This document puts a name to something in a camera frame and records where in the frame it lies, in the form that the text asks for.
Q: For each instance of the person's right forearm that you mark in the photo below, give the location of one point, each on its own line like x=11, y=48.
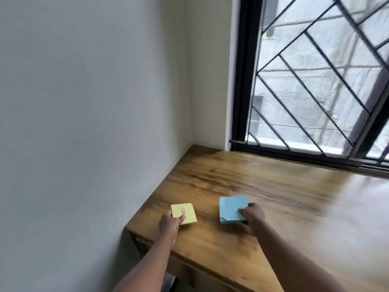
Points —
x=291, y=258

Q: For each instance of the blue sticky note pad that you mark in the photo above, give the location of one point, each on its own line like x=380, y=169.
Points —
x=231, y=208

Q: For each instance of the person's right hand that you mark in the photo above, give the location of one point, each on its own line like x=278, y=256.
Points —
x=254, y=213

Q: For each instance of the person's right thumb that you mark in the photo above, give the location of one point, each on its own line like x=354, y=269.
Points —
x=241, y=210

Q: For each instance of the black window frame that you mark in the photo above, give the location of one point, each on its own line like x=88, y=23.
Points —
x=247, y=88

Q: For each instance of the person's left thumb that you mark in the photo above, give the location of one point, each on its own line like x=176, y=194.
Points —
x=182, y=218

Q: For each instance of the wooden desk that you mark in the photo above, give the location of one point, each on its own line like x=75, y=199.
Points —
x=258, y=221

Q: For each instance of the person's left forearm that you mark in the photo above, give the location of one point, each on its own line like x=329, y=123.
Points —
x=142, y=266

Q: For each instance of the person's left hand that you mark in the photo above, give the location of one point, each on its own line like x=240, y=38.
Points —
x=169, y=225

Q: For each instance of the black diagonal window grille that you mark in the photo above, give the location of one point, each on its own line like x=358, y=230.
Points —
x=313, y=85

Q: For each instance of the yellow sticky note pad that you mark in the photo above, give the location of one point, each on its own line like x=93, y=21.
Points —
x=186, y=213

